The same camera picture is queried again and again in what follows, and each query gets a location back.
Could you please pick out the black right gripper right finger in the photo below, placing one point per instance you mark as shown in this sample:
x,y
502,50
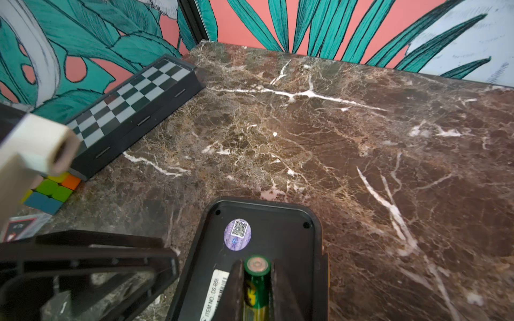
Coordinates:
x,y
285,305

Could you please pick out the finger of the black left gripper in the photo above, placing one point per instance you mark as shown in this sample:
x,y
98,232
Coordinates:
x,y
127,272

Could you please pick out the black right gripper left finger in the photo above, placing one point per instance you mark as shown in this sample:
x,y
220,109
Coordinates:
x,y
231,305

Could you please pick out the green gold AA battery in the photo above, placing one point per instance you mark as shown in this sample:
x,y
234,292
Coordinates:
x,y
257,288

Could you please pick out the yellow square alarm clock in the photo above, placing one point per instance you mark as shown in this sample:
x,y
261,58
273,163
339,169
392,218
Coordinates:
x,y
234,228

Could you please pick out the red white card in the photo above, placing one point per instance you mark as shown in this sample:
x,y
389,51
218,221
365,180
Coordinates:
x,y
23,227

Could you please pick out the colourful puzzle cube on table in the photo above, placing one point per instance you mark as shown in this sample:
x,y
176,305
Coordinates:
x,y
49,193

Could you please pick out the black white chessboard box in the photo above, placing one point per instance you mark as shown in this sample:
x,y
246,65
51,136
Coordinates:
x,y
118,119

